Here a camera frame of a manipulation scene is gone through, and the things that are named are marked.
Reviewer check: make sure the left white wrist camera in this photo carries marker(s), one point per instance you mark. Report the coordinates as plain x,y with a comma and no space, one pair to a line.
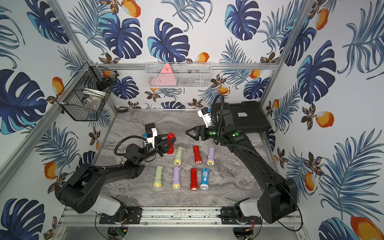
151,134

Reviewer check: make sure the green flashlight back row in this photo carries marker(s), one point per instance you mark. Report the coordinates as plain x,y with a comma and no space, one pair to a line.
179,155

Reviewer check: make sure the purple flashlight back right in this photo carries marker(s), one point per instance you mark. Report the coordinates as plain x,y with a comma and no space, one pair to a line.
211,156

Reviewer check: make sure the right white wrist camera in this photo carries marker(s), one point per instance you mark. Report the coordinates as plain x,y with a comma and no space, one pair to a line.
205,114

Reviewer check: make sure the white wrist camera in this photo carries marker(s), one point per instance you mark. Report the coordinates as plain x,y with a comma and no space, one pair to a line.
151,134
205,114

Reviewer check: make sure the purple flashlight front row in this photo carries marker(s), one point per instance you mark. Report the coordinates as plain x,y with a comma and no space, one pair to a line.
176,178

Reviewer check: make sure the clear mesh wall tray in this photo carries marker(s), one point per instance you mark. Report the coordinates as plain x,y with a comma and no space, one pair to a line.
188,75

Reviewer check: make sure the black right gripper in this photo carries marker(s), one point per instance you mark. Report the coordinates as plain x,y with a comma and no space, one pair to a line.
196,129

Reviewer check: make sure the large black tool case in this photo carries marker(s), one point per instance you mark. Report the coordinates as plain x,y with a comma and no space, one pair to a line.
242,118

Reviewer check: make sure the black tape roll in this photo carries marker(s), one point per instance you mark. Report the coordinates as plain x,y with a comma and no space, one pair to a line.
122,109

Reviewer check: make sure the black wire basket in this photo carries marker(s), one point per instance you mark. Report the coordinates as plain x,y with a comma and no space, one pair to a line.
86,95

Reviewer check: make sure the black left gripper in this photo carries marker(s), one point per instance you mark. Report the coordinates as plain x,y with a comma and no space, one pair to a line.
160,145

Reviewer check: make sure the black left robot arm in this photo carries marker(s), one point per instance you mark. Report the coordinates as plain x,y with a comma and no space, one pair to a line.
80,192

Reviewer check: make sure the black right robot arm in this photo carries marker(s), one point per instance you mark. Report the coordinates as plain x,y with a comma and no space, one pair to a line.
279,197

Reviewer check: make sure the red flashlight front row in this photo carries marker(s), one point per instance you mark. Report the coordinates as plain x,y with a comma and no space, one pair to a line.
194,184

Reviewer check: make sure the green flashlight front left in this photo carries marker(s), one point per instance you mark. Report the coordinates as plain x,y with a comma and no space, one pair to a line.
158,177

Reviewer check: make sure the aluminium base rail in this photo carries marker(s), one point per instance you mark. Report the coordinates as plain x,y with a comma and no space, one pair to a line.
174,217

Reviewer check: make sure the blue flashlight front right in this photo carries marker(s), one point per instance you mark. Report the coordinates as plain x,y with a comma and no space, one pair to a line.
205,179

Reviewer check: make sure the pink triangle item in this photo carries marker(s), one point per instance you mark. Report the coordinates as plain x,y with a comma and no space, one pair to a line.
166,77

